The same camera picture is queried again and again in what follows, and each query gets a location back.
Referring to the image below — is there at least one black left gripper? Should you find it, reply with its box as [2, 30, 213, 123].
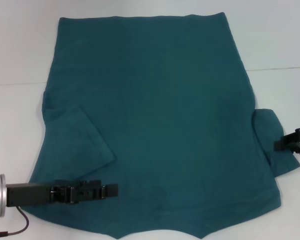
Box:
[6, 182, 105, 208]

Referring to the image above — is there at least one teal t-shirt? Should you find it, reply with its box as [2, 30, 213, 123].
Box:
[26, 12, 300, 232]

